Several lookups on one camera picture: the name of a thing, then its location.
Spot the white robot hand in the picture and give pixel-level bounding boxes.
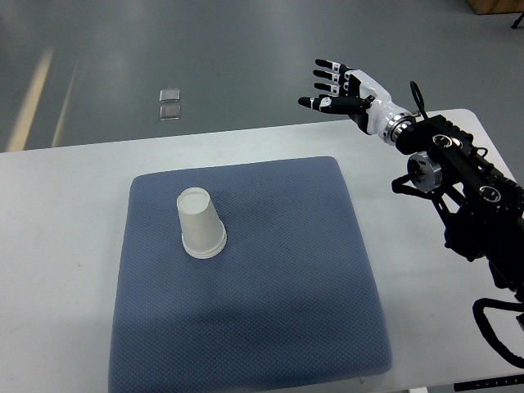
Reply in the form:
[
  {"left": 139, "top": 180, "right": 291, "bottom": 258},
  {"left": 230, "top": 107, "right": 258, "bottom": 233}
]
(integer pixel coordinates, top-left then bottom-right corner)
[{"left": 298, "top": 59, "right": 414, "bottom": 144}]

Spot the white paper cup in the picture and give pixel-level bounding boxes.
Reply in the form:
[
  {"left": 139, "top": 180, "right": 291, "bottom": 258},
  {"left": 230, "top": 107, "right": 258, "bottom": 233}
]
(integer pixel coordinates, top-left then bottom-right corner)
[
  {"left": 181, "top": 227, "right": 228, "bottom": 260},
  {"left": 176, "top": 187, "right": 227, "bottom": 255}
]

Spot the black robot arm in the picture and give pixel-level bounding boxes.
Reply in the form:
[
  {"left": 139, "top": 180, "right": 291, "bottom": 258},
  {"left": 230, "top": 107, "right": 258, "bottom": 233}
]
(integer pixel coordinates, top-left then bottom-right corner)
[{"left": 298, "top": 59, "right": 523, "bottom": 368}]

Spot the brown cardboard box corner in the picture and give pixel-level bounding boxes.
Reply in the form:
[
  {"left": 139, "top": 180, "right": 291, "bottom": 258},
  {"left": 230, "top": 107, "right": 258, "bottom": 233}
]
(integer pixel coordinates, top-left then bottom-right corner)
[{"left": 468, "top": 0, "right": 523, "bottom": 15}]

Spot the upper metal floor plate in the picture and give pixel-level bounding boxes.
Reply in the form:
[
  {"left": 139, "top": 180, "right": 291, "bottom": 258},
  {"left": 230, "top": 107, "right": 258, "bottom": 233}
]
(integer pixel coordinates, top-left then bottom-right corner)
[{"left": 159, "top": 88, "right": 180, "bottom": 102}]

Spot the black tripod leg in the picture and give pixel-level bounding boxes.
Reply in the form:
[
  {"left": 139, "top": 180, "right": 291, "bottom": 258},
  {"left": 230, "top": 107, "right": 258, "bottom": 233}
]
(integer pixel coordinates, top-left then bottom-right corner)
[{"left": 511, "top": 13, "right": 524, "bottom": 29}]

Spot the white paper cup on mat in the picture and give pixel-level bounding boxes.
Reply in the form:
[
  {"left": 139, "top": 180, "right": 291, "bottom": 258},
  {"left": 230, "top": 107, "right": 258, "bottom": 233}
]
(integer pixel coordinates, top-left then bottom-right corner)
[{"left": 181, "top": 227, "right": 228, "bottom": 260}]

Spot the blue mesh cushion mat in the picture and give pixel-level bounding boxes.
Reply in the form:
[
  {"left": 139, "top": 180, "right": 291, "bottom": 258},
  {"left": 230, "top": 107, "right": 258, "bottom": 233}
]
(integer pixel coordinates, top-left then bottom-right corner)
[{"left": 108, "top": 156, "right": 392, "bottom": 392}]

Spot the black table control panel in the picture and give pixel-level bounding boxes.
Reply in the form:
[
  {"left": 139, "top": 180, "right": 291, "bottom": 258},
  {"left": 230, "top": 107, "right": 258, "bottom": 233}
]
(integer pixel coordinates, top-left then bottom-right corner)
[{"left": 454, "top": 374, "right": 523, "bottom": 392}]

